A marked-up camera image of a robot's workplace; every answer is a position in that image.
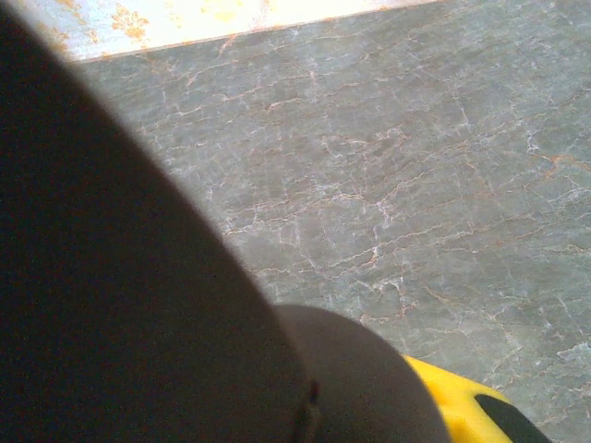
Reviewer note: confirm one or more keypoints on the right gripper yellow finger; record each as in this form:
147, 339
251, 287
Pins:
461, 406

